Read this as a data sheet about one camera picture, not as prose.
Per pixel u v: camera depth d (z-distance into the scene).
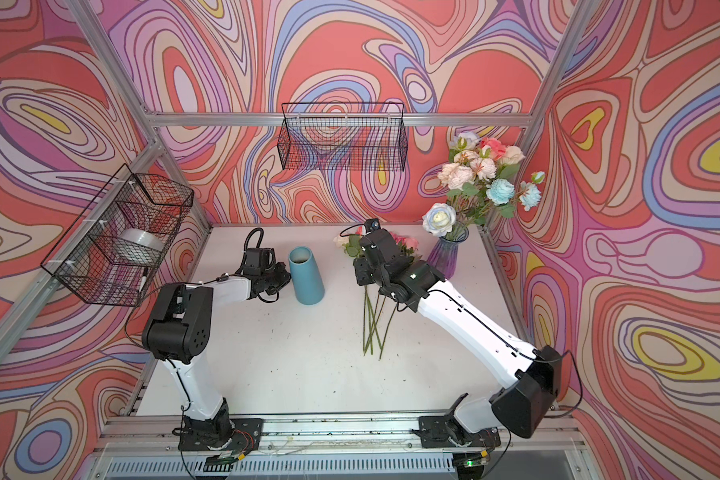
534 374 0.40
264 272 0.84
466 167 0.81
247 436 0.72
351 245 1.11
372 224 0.64
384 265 0.53
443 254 0.96
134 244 0.69
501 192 0.77
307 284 0.88
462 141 0.80
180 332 0.51
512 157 0.80
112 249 0.73
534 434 0.42
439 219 0.70
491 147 0.77
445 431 0.66
